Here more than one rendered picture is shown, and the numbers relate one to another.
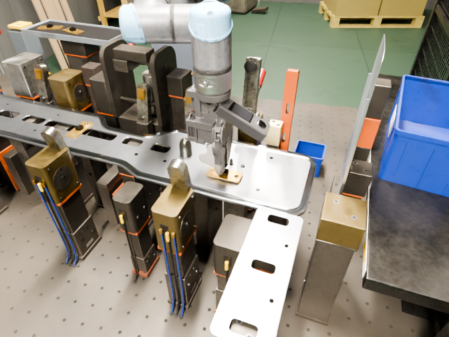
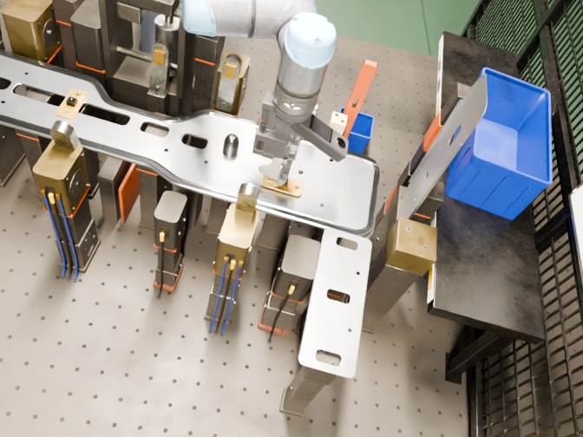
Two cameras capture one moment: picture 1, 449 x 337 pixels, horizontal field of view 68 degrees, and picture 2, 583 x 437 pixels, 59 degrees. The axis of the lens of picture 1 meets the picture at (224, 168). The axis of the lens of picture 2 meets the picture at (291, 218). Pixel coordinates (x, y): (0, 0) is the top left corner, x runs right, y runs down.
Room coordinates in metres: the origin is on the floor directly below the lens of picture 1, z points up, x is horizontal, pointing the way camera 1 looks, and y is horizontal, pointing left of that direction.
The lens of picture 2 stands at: (-0.02, 0.25, 1.82)
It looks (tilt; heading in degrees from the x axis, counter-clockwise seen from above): 53 degrees down; 335
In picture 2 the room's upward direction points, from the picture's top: 20 degrees clockwise
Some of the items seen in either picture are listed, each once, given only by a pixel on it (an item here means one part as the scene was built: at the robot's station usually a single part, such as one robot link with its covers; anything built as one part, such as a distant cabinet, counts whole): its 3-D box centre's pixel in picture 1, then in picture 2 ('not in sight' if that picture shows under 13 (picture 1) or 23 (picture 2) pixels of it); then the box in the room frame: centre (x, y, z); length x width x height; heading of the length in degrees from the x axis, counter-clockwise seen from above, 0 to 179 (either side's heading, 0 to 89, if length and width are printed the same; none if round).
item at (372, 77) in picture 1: (357, 128); (439, 155); (0.56, -0.26, 1.17); 0.12 x 0.01 x 0.34; 160
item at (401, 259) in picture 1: (414, 150); (480, 155); (0.70, -0.49, 1.01); 0.90 x 0.22 x 0.03; 160
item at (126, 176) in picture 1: (142, 184); (156, 175); (0.76, 0.25, 0.84); 0.12 x 0.05 x 0.29; 160
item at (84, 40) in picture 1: (77, 31); not in sight; (1.21, 0.52, 1.16); 0.37 x 0.14 x 0.02; 70
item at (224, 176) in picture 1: (224, 172); (283, 182); (0.61, 0.00, 1.01); 0.08 x 0.04 x 0.01; 70
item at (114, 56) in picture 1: (148, 118); (153, 78); (0.98, 0.26, 0.94); 0.18 x 0.13 x 0.49; 70
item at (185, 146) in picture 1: (185, 148); (231, 146); (0.70, 0.10, 1.02); 0.03 x 0.03 x 0.07
